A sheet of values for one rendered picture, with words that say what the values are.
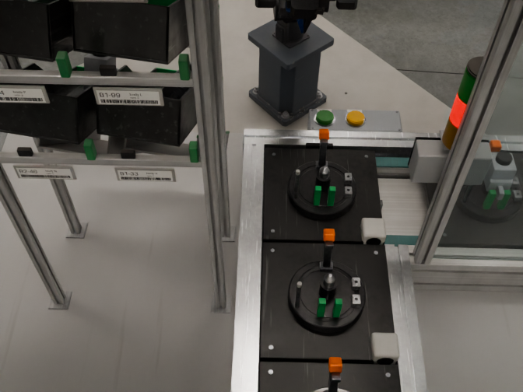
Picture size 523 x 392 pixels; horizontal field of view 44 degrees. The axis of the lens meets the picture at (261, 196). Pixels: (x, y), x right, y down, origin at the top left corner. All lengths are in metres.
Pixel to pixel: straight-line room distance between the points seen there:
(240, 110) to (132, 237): 0.45
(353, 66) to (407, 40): 1.52
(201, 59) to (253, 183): 0.61
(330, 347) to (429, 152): 0.38
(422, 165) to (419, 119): 0.59
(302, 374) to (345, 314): 0.13
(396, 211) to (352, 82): 0.47
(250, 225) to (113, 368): 0.38
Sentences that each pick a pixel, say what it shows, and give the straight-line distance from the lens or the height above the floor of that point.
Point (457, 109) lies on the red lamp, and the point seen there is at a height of 1.34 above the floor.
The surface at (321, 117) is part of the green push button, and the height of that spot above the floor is 0.97.
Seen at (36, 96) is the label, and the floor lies 1.44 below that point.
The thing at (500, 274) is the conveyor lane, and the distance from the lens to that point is 1.36.
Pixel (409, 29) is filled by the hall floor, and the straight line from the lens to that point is 3.36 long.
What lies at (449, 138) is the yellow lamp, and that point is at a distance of 1.06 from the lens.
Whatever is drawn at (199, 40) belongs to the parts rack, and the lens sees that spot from 0.78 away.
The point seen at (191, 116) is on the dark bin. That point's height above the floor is 1.30.
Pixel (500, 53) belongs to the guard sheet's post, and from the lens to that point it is 0.91.
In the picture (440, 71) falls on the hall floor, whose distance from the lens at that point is 3.16.
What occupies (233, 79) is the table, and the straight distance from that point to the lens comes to 1.73.
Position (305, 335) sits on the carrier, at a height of 0.97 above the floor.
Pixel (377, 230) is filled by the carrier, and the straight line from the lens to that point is 1.28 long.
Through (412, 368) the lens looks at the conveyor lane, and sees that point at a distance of 1.19.
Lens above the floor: 2.03
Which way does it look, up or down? 53 degrees down
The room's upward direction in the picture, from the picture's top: 1 degrees clockwise
